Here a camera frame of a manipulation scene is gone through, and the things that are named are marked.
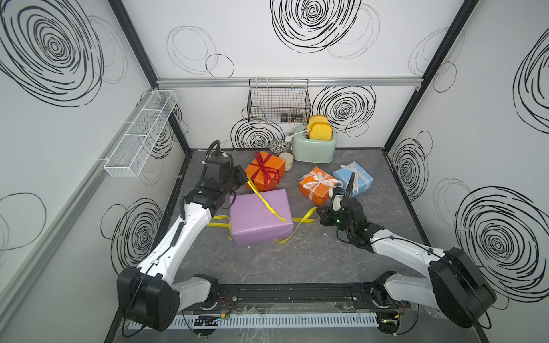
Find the spice jars in basket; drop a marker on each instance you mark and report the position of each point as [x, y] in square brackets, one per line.
[291, 118]

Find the purple gift box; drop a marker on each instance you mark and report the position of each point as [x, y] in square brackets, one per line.
[252, 222]

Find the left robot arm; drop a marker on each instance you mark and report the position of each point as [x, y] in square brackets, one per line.
[148, 294]

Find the blue gift box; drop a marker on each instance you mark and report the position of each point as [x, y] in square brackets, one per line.
[358, 180]

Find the small jar with beige lid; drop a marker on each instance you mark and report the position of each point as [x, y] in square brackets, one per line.
[288, 159]

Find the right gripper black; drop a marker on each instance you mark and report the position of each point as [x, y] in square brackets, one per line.
[324, 216]

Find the white mesh wall shelf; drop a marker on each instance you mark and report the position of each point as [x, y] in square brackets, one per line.
[135, 147]

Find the yellow ribbon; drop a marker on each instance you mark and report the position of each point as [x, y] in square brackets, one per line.
[223, 221]

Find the mint green toaster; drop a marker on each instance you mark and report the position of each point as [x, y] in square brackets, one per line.
[310, 150]

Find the white ribbon on orange box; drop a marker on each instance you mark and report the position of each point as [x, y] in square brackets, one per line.
[313, 180]

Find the rear yellow sponge toast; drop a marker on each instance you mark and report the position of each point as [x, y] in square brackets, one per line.
[316, 120]

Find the grey slotted cable duct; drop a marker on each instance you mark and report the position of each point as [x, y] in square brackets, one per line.
[275, 321]

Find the black wire basket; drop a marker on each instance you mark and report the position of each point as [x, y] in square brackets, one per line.
[269, 98]

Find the patterned ceramic bowl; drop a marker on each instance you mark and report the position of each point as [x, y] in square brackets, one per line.
[279, 146]

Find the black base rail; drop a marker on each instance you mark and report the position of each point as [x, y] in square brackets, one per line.
[296, 295]

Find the orange box red ribbon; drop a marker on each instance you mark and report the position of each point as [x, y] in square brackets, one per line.
[274, 162]

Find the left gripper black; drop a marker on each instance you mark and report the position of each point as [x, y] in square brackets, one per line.
[239, 174]

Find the front yellow sponge toast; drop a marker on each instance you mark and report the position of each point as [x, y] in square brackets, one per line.
[321, 131]

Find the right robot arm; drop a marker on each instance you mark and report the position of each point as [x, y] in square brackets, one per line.
[449, 280]

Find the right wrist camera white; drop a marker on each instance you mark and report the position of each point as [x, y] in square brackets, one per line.
[336, 202]

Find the yellow sponge toast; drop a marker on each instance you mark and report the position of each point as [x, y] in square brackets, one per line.
[316, 120]
[321, 131]

